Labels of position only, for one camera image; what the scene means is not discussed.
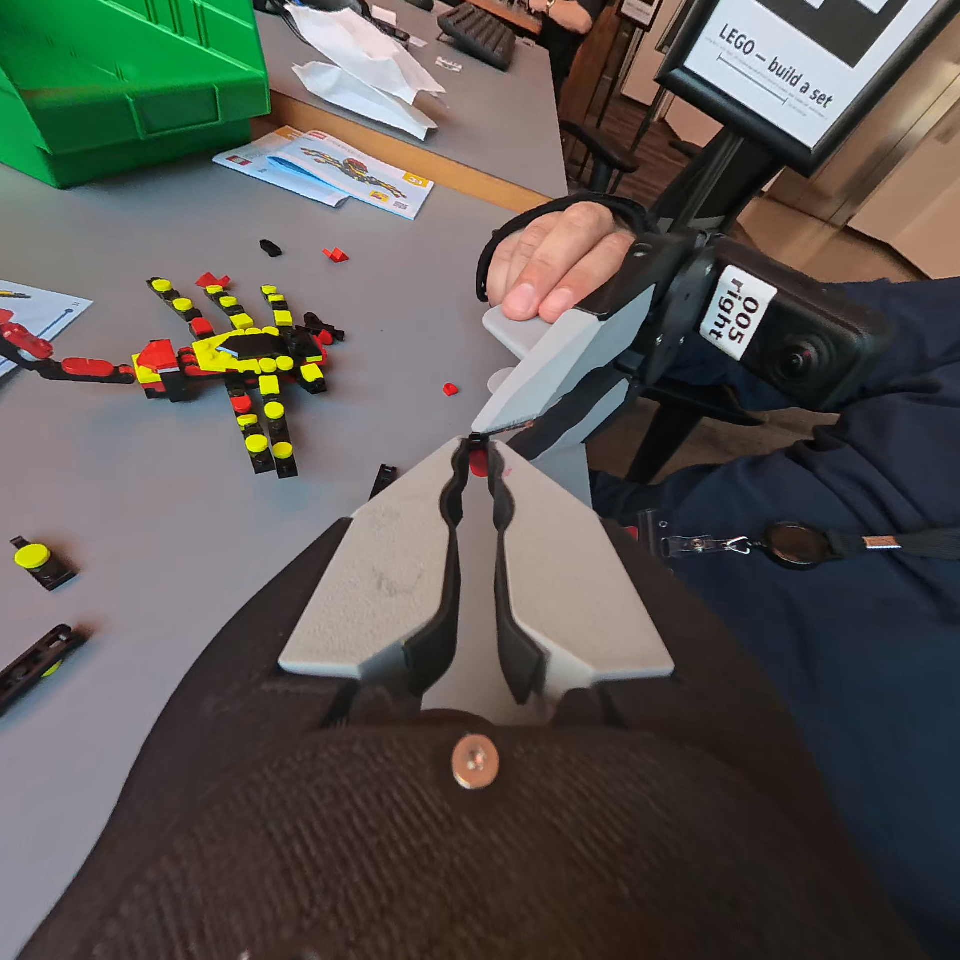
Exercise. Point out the black framed sign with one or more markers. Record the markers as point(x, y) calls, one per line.
point(787, 67)

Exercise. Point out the person's navy jacket torso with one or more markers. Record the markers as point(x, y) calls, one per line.
point(825, 712)

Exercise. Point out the small white piece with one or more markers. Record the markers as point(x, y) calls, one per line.
point(450, 64)

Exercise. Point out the person's right hand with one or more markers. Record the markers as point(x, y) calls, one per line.
point(562, 255)

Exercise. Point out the open instruction booklet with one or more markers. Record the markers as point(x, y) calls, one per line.
point(52, 307)

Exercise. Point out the small black lego piece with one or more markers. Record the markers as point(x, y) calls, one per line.
point(271, 248)

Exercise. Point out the black yellow lego spider model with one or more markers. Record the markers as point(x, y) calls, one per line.
point(232, 352)

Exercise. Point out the white paper bag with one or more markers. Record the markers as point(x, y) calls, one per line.
point(352, 94)
point(360, 45)

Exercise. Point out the red lego slope piece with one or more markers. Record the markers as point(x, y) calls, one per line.
point(335, 255)

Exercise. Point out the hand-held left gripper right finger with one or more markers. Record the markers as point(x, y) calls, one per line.
point(577, 592)

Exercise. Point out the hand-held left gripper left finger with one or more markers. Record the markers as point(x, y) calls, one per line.
point(352, 592)

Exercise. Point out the black lego bar piece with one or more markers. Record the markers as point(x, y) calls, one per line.
point(383, 481)

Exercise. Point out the blue white instruction booklet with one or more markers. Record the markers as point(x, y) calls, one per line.
point(255, 165)

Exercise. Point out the long black lego beam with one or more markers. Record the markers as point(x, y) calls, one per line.
point(37, 664)

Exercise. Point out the black keyboard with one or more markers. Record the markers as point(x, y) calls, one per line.
point(480, 34)

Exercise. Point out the black lego piece yellow stud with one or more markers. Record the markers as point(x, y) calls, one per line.
point(37, 561)

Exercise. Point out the green plastic bin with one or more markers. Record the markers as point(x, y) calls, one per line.
point(112, 90)

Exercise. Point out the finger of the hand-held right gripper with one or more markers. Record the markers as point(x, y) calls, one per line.
point(581, 420)
point(562, 360)

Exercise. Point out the person's right forearm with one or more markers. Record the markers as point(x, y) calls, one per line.
point(926, 337)

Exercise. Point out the spider print instruction booklet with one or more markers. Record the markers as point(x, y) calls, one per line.
point(360, 172)

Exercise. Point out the black and red lego piece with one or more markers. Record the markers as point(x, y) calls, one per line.
point(487, 465)

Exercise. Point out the black office chair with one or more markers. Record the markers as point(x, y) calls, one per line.
point(600, 154)

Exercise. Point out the flat red lego piece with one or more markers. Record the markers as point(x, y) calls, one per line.
point(214, 280)

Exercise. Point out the black sign stand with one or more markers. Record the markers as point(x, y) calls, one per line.
point(739, 161)

